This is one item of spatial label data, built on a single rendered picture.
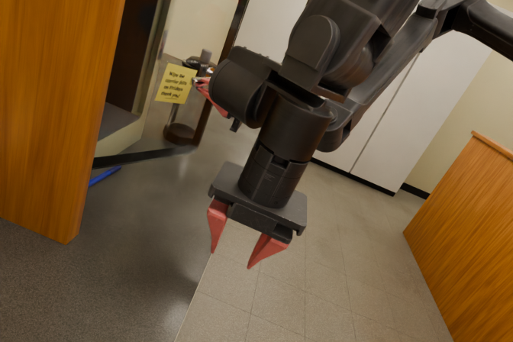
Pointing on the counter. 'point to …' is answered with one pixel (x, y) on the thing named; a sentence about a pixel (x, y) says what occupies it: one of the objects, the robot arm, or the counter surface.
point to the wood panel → (54, 82)
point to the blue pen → (104, 175)
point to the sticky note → (175, 84)
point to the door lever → (201, 78)
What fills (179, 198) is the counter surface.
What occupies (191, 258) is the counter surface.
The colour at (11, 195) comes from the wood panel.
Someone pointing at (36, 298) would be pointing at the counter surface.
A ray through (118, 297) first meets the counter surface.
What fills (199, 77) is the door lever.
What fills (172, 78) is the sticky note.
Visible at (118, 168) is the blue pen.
